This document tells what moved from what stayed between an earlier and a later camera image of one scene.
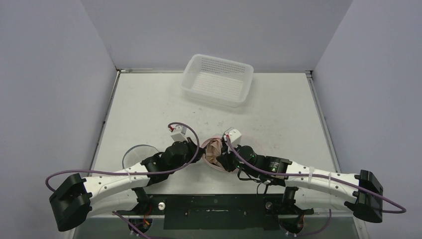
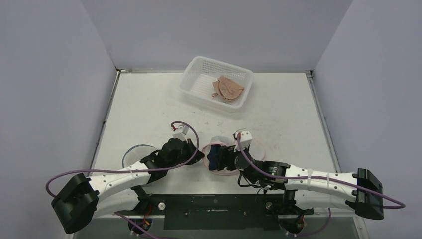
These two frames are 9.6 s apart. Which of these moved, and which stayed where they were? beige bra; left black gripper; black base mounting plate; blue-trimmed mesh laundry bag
Moved: beige bra
Stayed: blue-trimmed mesh laundry bag; black base mounting plate; left black gripper
